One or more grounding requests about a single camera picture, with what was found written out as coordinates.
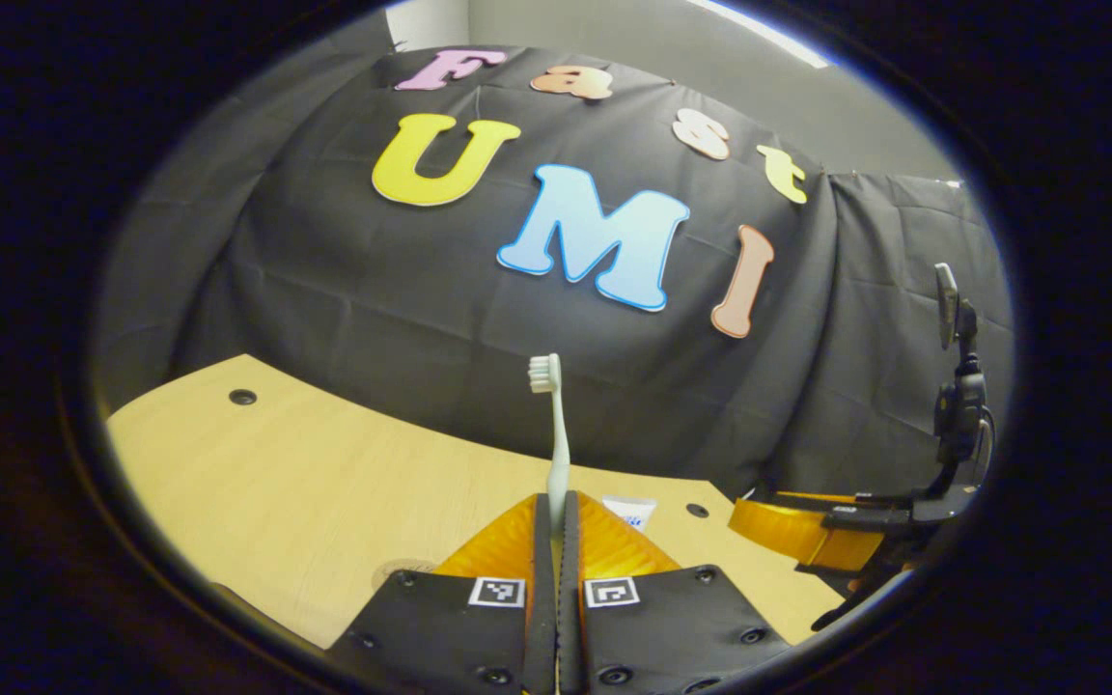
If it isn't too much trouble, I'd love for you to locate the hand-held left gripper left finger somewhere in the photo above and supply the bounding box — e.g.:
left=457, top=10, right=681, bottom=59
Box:
left=327, top=492, right=558, bottom=695

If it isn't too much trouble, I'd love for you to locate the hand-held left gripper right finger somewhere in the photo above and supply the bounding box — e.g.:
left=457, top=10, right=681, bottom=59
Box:
left=559, top=490, right=793, bottom=695

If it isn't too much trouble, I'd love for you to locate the white toothpaste tube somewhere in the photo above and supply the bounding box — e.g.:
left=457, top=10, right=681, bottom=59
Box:
left=602, top=495, right=658, bottom=535

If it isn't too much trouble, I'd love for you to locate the round cork coaster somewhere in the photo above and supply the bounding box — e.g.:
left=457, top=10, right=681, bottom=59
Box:
left=371, top=557, right=438, bottom=592

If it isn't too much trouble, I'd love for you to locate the pale green toothbrush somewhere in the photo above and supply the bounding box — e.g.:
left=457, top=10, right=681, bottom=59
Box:
left=528, top=353, right=572, bottom=542

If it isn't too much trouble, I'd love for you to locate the black backdrop cloth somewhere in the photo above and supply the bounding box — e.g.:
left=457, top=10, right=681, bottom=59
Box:
left=93, top=43, right=1015, bottom=503

